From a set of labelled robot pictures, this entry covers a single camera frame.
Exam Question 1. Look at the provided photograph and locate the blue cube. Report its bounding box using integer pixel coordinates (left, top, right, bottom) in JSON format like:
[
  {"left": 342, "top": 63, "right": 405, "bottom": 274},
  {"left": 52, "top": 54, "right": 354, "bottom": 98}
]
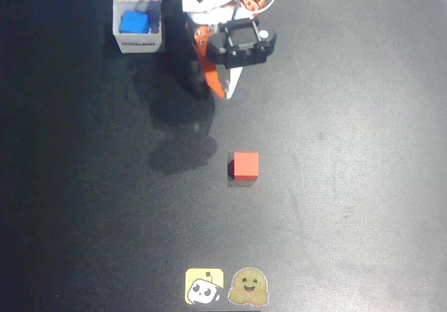
[{"left": 119, "top": 10, "right": 152, "bottom": 34}]

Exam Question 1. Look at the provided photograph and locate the white cardboard box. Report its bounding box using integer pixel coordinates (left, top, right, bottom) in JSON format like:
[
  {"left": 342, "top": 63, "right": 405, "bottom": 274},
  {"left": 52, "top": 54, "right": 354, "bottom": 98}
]
[{"left": 112, "top": 0, "right": 166, "bottom": 54}]

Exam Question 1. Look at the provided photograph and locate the red cube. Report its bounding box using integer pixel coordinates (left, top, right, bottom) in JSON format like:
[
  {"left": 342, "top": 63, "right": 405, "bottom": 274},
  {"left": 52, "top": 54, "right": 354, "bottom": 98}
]
[{"left": 228, "top": 151, "right": 260, "bottom": 182}]

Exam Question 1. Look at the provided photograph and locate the hugging face emoji sticker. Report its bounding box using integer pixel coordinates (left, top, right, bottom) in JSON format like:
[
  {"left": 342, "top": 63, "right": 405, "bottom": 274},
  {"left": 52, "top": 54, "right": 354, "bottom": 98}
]
[{"left": 227, "top": 267, "right": 270, "bottom": 306}]

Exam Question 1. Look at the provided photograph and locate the yellow robot sticker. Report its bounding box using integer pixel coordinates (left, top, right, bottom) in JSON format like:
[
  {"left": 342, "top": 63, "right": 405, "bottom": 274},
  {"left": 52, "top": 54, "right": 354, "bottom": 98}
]
[{"left": 184, "top": 267, "right": 225, "bottom": 305}]

